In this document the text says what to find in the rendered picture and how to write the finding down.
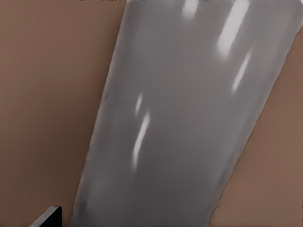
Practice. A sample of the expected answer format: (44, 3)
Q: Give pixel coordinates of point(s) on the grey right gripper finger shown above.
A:
(50, 218)

